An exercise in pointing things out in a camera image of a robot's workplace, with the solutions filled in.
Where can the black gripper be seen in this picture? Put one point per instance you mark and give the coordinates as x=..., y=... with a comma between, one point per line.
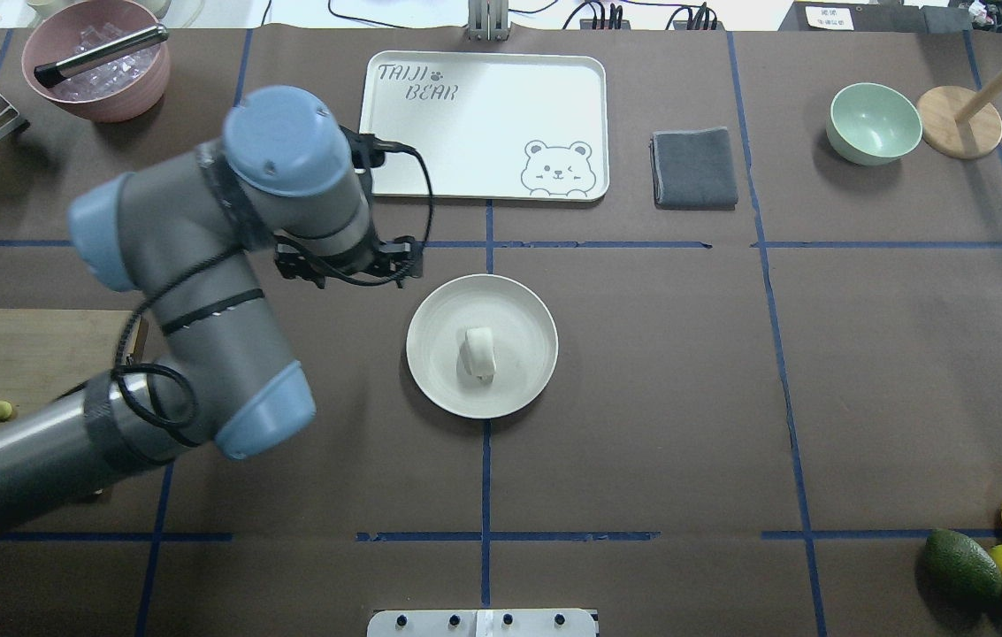
x=300, y=263

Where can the white steamed bun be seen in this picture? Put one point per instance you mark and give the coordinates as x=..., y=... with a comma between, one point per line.
x=478, y=352

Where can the cream round plate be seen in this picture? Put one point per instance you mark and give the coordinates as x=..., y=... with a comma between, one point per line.
x=526, y=346

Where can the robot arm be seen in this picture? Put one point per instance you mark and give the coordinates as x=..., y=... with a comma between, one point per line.
x=283, y=176

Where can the cream bear tray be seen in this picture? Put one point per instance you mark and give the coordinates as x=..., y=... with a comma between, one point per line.
x=490, y=125

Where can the grey folded cloth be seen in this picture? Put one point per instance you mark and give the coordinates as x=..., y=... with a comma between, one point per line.
x=692, y=170

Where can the pink bowl with ice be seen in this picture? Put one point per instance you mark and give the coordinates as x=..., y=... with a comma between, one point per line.
x=115, y=91

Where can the wooden cutting board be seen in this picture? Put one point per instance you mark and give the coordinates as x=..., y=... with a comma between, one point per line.
x=45, y=353

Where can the metal ice scoop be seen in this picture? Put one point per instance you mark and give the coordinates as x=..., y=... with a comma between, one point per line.
x=52, y=74

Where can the green bowl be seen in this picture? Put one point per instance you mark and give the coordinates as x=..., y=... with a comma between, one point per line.
x=870, y=124

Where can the wooden mug stand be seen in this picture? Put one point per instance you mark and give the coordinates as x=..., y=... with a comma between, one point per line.
x=960, y=122

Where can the green avocado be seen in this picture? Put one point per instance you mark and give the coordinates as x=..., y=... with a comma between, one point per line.
x=960, y=569

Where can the aluminium frame post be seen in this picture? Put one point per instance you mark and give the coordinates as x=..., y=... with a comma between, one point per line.
x=488, y=20

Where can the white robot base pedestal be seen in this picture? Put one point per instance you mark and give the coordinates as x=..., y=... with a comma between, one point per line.
x=485, y=622

